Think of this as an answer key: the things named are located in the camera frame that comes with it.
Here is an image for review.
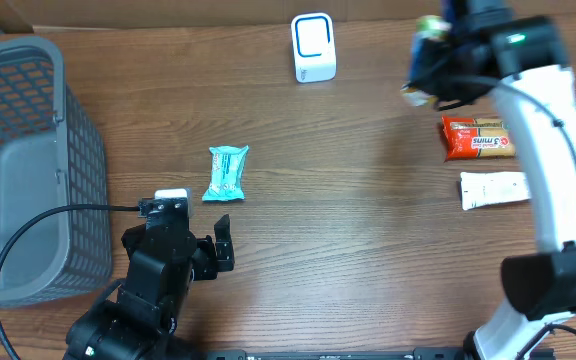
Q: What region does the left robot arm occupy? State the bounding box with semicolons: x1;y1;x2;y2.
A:
64;212;235;360

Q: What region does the white barcode scanner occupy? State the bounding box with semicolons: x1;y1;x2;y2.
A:
291;12;337;83

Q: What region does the grey plastic mesh basket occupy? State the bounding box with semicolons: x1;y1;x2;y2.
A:
0;37;112;307

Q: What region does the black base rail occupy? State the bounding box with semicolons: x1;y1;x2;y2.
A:
205;347;466;360

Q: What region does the orange spaghetti packet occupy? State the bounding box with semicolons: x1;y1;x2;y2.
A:
442;116;516;161

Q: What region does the white cream tube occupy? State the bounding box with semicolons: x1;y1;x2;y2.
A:
460;172;531;211

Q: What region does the green snack packet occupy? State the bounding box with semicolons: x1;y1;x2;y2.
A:
401;15;451;107

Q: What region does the light blue wipes packet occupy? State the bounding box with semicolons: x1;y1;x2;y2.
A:
202;146;249;202

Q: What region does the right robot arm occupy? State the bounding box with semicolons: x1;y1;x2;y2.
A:
404;9;576;359

